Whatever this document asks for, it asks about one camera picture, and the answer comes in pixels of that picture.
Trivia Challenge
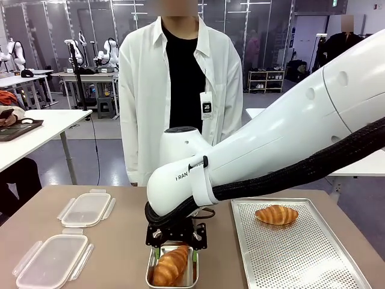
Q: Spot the seated person in dark trousers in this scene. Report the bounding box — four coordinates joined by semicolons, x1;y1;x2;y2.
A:
0;90;43;218

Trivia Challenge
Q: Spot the grey plastic stool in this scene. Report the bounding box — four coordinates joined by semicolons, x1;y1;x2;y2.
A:
96;97;117;120

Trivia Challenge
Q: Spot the white table with grey leg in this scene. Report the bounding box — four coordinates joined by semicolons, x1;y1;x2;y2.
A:
0;108;93;185

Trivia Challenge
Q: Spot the white background desk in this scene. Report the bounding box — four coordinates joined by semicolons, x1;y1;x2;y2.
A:
0;69;58;111

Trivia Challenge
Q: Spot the rectangular metal container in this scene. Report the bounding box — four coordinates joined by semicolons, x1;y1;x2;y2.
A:
145;244;200;289

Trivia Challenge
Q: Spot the golden croissant bread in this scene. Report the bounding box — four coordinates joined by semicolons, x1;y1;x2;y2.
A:
254;204;300;226
152;244;190;287

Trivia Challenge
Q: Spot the white background robot pair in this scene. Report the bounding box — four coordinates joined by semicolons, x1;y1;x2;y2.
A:
63;31;120;69

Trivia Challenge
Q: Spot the white badge card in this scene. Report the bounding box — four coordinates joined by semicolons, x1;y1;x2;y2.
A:
199;91;214;122

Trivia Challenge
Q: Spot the background person in black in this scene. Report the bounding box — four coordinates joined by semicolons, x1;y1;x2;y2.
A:
317;14;366;72

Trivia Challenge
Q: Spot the white cable strap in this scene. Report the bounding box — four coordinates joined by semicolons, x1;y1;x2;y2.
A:
187;155;221;208

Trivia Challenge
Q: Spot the black tripod stand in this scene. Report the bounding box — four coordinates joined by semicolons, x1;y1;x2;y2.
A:
66;41;88;111

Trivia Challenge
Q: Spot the dark brown serving tray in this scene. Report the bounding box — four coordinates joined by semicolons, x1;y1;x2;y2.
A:
0;118;45;143

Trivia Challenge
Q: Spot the clear plastic container lid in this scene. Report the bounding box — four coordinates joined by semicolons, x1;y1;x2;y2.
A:
11;228;95;289
57;189;117;229

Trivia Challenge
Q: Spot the white shoe rack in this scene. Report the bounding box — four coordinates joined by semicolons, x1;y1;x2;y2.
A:
247;69;286;95

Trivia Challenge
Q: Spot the perforated metal baking tray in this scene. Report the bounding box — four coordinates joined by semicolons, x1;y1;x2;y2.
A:
230;197;373;289

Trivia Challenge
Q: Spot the white background workbench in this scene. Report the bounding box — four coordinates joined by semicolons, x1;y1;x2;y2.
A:
58;70;120;117

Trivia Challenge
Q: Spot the black hanging cable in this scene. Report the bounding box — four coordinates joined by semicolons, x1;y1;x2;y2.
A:
85;116;100;185

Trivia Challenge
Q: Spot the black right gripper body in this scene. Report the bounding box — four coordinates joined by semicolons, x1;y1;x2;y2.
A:
146;219;208;251

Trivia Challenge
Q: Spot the black braided cable sleeve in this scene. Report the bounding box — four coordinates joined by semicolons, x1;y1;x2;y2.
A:
144;116;385;227

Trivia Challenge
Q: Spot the person in white shirt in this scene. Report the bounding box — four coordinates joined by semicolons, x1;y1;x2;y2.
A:
118;5;244;187

